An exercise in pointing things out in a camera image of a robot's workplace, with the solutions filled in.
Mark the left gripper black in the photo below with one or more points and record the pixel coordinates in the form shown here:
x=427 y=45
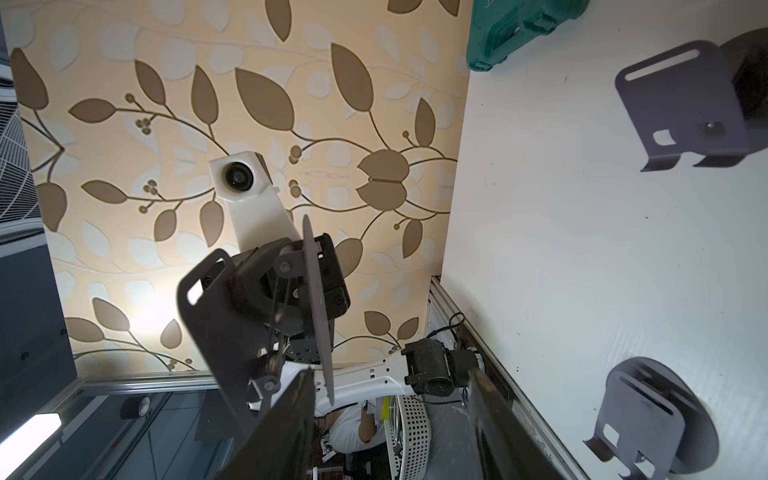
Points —
x=279 y=299

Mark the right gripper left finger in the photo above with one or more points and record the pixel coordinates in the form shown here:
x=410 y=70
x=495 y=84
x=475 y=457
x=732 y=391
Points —
x=281 y=445

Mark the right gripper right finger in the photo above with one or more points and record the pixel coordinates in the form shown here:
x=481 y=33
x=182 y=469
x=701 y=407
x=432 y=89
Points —
x=504 y=449

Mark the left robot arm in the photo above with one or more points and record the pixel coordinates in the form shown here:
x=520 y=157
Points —
x=425 y=366

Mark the green plastic tool case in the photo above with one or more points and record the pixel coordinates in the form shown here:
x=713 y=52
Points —
x=501 y=27

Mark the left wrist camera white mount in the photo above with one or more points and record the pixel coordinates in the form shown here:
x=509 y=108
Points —
x=258 y=216

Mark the aluminium front rail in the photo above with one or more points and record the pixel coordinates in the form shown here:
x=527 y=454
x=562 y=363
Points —
x=453 y=453

